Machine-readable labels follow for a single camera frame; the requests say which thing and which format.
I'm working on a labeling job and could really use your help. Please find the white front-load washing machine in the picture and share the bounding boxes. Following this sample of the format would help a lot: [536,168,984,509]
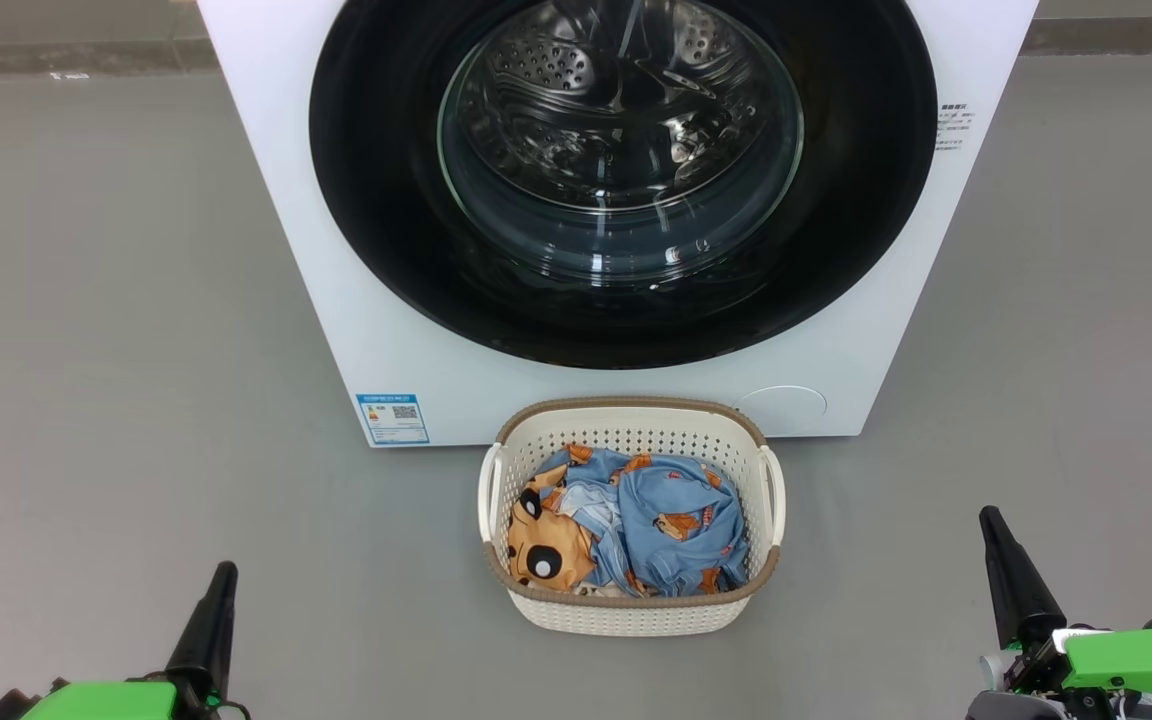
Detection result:
[198,0,1039,448]

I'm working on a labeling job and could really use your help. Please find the cream perforated laundry basket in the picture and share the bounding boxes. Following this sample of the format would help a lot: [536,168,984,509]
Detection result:
[477,396,787,638]

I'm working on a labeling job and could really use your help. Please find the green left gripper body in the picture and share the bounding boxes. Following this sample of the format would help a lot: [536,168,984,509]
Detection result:
[21,680,207,720]

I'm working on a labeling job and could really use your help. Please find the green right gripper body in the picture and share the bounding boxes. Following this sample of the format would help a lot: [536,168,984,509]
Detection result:
[966,628,1152,720]

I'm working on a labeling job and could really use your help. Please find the blue cartoon print garment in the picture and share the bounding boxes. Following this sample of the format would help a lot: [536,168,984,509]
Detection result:
[536,445,749,599]

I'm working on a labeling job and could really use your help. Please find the round white drain filter cover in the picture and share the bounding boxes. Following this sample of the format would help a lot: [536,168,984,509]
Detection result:
[733,385,828,438]

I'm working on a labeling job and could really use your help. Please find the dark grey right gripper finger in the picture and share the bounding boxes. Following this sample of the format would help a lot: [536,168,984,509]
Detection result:
[979,506,1067,646]

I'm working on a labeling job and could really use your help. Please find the blue energy label sticker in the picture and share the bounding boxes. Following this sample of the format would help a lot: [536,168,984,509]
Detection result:
[356,393,431,446]

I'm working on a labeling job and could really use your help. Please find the stainless steel washing machine drum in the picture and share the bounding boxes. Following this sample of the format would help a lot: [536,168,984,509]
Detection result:
[441,0,803,213]

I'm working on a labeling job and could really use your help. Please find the black washing machine door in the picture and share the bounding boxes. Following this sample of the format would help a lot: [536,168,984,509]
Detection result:
[309,0,939,370]

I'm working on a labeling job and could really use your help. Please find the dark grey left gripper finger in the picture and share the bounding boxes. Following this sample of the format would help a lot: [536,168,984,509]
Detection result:
[166,562,239,701]

